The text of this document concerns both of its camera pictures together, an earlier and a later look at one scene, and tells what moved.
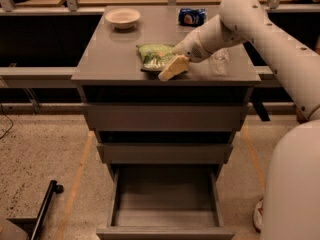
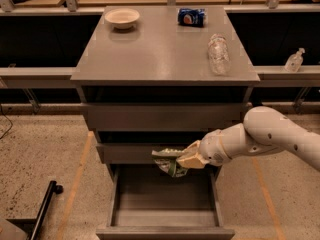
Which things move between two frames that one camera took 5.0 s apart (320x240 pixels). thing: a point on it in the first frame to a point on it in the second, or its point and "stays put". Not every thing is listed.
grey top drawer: (165, 116) stays put
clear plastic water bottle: (219, 60) stays put
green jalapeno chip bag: (152, 57) to (166, 158)
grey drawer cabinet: (179, 128) stays put
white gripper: (190, 50) to (212, 148)
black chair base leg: (32, 225) stays put
